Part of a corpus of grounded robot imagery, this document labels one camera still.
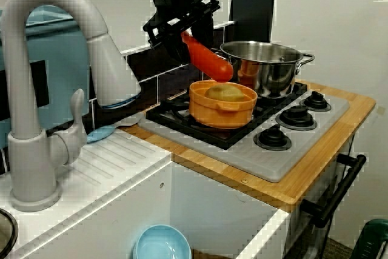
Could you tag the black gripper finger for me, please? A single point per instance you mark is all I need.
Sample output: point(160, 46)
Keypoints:
point(202, 28)
point(175, 48)

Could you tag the blue and grey spatula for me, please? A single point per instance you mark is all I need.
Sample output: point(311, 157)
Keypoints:
point(100, 134)

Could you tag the green plastic object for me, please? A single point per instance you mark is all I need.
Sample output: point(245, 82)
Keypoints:
point(373, 240)

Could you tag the stainless steel pot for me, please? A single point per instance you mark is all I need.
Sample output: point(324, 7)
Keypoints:
point(272, 74)

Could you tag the dark tiled backsplash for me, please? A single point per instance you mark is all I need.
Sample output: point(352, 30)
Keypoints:
point(163, 77)

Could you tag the teal box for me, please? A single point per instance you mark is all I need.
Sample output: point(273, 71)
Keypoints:
point(60, 59)

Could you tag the light blue bowl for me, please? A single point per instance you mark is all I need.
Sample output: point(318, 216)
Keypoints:
point(163, 244)

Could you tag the orange toy pot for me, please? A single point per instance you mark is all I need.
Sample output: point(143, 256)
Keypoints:
point(218, 116)

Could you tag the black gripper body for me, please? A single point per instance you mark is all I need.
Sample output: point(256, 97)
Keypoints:
point(172, 1)

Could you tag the black burner grate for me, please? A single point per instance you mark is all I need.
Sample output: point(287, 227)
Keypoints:
point(218, 139)

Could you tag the yellow toy potato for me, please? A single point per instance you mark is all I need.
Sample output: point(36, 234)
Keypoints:
point(225, 92)

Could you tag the wooden countertop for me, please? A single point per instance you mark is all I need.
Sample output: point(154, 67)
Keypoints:
point(303, 186)

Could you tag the dark glass dish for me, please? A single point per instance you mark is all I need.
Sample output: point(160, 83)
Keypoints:
point(9, 228)

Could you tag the white oven cabinet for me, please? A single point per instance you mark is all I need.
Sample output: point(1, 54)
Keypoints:
point(306, 234)

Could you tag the black stove knob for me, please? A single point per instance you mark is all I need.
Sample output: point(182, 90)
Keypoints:
point(316, 102)
point(272, 139)
point(296, 118)

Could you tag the orange toy carrot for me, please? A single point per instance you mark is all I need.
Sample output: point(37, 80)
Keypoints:
point(209, 62)

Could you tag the grey stove top plate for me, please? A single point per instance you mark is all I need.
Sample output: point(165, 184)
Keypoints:
point(257, 162)

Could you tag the white toy sink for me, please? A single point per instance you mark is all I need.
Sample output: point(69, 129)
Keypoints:
point(91, 198)

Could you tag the grey toy faucet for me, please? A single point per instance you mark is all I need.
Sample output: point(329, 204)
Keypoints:
point(30, 150)

